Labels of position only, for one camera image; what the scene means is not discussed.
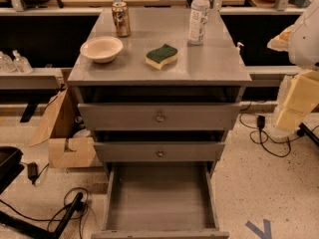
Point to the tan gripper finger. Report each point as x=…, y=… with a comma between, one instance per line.
x=281, y=42
x=299, y=101

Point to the orange soda can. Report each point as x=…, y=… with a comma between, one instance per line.
x=120, y=12

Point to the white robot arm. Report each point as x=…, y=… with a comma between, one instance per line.
x=301, y=42

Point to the grey top drawer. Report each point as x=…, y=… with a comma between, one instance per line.
x=158, y=116

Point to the grey drawer cabinet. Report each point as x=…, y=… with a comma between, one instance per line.
x=162, y=98

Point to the grey open bottom drawer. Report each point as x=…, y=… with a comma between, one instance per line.
x=160, y=200

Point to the grey middle drawer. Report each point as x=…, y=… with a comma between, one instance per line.
x=129, y=151

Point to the black stand leg right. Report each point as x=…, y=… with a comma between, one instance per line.
x=305, y=130

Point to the small white pump bottle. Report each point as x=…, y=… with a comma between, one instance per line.
x=239, y=47

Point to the black power adapter right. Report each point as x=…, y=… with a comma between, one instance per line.
x=260, y=122

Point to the black power adapter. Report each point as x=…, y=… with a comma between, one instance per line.
x=32, y=171
x=260, y=122

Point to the clear plastic water bottle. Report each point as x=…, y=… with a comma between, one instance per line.
x=197, y=20

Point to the green yellow sponge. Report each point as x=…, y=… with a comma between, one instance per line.
x=161, y=56

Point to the blue tape floor mark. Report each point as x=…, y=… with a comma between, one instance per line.
x=264, y=233

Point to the white ceramic bowl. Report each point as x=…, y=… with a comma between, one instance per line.
x=101, y=49

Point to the open cardboard box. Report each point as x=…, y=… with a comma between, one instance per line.
x=70, y=145

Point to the clear sanitizer bottle right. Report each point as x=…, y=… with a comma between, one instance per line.
x=21, y=63

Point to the clear sanitizer bottle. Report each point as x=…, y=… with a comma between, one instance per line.
x=6, y=63
x=21, y=63

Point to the clear sanitizer bottle left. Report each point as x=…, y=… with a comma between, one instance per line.
x=6, y=63

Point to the black power adapter left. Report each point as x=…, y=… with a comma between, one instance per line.
x=32, y=171

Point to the black chair base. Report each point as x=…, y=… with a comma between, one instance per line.
x=10, y=168

